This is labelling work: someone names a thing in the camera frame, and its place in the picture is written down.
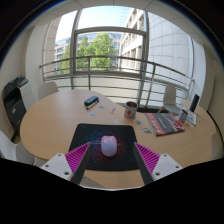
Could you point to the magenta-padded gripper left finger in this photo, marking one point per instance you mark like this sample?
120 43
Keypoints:
59 165

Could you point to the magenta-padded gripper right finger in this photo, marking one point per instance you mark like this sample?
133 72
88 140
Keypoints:
164 165

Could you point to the pink and lilac computer mouse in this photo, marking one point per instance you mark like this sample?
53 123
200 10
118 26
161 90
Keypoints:
109 146

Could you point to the black mouse pad, red-blue print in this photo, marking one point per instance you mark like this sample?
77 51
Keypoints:
86 133

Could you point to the small green card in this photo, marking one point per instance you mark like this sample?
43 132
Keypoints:
146 130
138 122

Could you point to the red and black magazine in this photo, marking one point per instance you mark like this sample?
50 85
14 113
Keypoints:
164 124

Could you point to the small blue and white can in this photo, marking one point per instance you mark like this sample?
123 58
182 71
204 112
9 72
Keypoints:
183 116

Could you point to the small colourful standing card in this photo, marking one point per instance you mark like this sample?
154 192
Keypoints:
192 118

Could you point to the blue marker pen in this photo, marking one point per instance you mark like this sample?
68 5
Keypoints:
93 105

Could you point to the white chair with wooden legs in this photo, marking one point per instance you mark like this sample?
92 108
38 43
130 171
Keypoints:
170 96

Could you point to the black upright speaker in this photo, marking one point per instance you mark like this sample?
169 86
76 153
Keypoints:
194 102

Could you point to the black rectangular case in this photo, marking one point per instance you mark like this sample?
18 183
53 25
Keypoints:
91 100

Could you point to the black and white office printer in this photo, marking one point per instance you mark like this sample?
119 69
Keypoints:
16 100

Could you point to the grey metal window railing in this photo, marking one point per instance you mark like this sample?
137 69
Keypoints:
100 57

